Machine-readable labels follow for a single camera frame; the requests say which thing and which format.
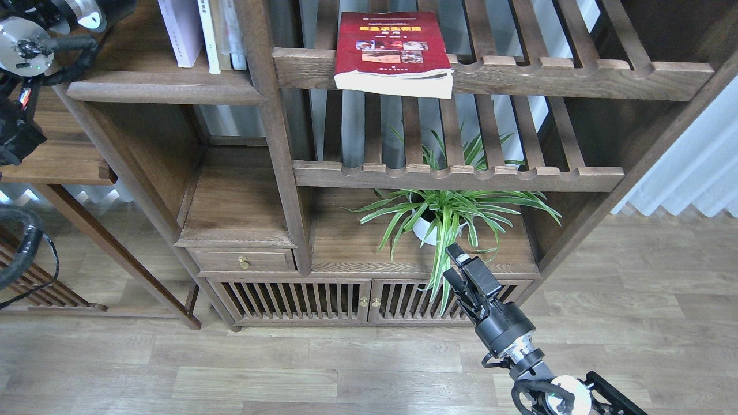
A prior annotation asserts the white curtain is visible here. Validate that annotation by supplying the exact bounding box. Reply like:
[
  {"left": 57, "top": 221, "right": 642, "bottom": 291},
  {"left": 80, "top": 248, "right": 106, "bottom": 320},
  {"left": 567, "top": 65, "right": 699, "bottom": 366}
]
[{"left": 611, "top": 78, "right": 737, "bottom": 216}]

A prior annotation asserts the wooden slatted rack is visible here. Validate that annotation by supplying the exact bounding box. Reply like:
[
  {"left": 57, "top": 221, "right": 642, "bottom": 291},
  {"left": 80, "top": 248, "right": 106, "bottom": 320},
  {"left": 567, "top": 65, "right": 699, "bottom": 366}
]
[{"left": 2, "top": 263, "right": 108, "bottom": 312}]

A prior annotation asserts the white plant pot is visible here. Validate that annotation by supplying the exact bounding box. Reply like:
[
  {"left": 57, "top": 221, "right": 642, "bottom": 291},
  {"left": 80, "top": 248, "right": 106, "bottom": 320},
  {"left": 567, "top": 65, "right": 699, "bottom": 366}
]
[{"left": 413, "top": 209, "right": 443, "bottom": 246}]

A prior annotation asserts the white upright book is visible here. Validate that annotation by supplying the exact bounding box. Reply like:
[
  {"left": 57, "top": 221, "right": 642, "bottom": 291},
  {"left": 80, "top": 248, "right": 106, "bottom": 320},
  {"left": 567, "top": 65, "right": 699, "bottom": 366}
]
[{"left": 223, "top": 1, "right": 248, "bottom": 70}]

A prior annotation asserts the brass drawer knob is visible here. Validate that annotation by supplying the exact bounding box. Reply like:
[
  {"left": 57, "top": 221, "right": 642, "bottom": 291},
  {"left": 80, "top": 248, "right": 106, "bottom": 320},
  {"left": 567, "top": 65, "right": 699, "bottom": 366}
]
[{"left": 237, "top": 256, "right": 250, "bottom": 270}]

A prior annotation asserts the white lavender book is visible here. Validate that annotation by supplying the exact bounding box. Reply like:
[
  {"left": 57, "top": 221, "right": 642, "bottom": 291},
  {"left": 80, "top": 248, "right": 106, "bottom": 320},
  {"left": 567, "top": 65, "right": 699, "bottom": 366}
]
[{"left": 158, "top": 1, "right": 205, "bottom": 68}]

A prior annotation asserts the red cover book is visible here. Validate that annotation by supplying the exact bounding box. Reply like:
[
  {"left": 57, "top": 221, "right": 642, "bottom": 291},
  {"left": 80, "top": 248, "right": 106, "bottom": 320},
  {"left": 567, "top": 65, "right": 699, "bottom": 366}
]
[{"left": 334, "top": 12, "right": 453, "bottom": 99}]

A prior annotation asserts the green spider plant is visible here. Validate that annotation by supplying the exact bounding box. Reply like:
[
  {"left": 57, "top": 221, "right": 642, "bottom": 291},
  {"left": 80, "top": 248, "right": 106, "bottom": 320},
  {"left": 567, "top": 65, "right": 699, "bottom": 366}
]
[{"left": 353, "top": 124, "right": 563, "bottom": 318}]

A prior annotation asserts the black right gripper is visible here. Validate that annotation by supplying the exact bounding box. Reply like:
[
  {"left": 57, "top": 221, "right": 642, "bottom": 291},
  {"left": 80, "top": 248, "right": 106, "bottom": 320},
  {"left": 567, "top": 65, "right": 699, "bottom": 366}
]
[{"left": 443, "top": 243, "right": 536, "bottom": 358}]

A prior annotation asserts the yellow green cover book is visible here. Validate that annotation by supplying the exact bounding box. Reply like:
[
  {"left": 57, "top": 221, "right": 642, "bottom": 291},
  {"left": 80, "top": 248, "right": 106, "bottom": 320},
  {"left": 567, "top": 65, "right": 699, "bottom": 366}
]
[{"left": 197, "top": 0, "right": 221, "bottom": 74}]

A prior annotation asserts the dark wooden bookshelf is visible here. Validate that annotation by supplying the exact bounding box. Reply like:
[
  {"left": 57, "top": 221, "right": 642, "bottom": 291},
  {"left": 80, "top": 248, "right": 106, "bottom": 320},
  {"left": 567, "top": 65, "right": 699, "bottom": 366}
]
[{"left": 58, "top": 1, "right": 736, "bottom": 329}]

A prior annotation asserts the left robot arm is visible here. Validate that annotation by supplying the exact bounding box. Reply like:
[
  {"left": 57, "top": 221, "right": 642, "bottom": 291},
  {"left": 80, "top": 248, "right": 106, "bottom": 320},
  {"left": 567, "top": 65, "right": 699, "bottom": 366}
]
[{"left": 1, "top": 1, "right": 137, "bottom": 166}]

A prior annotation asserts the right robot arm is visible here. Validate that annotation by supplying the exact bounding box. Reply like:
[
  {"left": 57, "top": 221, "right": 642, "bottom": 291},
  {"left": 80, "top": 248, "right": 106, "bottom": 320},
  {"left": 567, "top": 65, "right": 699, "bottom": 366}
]
[{"left": 445, "top": 244, "right": 643, "bottom": 414}]

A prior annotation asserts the beige upright book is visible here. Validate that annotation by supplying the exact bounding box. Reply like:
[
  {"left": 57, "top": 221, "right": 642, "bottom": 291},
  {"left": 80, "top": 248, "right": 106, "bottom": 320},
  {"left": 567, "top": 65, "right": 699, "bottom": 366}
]
[{"left": 209, "top": 0, "right": 233, "bottom": 71}]

